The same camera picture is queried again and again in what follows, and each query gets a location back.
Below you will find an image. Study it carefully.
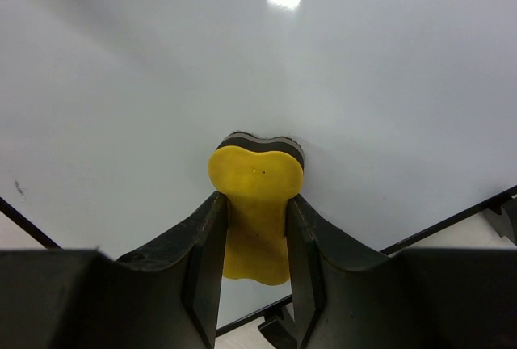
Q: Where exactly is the whiteboard metal stand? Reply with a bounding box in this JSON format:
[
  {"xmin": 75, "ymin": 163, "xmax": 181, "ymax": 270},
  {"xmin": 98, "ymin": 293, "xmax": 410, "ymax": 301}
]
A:
[{"xmin": 258, "ymin": 197, "xmax": 517, "ymax": 349}]

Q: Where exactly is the yellow bone-shaped eraser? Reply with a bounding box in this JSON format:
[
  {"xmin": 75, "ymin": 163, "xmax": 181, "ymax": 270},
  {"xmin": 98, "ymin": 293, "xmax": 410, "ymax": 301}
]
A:
[{"xmin": 208, "ymin": 132, "xmax": 305, "ymax": 286}]

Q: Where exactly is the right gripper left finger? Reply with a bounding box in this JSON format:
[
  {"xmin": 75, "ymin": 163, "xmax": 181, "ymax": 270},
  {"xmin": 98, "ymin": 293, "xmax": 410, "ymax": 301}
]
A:
[{"xmin": 115, "ymin": 190, "xmax": 227, "ymax": 349}]

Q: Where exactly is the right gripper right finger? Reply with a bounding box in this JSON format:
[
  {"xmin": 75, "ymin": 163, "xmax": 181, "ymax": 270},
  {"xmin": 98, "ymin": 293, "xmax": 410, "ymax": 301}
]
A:
[{"xmin": 284, "ymin": 194, "xmax": 395, "ymax": 348}]

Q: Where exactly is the black framed whiteboard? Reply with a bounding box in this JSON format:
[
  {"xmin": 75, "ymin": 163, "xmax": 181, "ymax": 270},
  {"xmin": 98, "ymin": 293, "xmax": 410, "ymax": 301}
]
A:
[{"xmin": 0, "ymin": 0, "xmax": 517, "ymax": 336}]

